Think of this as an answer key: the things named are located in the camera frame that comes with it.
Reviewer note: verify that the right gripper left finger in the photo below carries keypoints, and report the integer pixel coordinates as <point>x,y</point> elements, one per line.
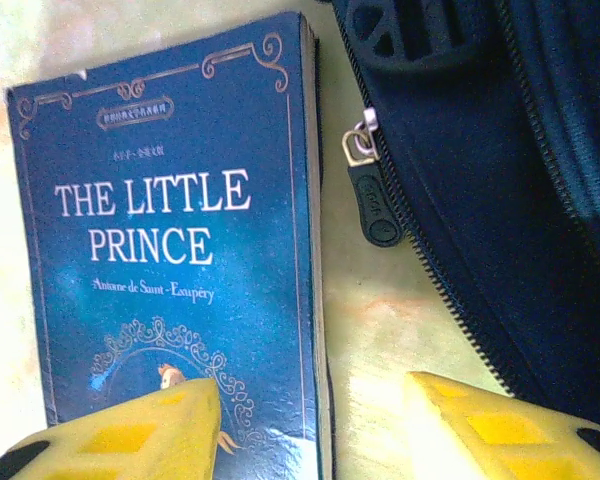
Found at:
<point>130,440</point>

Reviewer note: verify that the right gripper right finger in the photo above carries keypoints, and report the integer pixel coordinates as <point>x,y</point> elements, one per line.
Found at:
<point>505,435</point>

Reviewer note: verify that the Little Prince blue book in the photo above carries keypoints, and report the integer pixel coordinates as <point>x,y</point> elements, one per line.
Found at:
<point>155,225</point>

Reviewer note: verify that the navy blue student backpack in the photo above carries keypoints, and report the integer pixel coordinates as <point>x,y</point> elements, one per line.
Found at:
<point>530,125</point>

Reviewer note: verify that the black rubber zipper pull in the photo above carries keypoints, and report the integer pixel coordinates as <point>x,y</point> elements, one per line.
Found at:
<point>375,200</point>

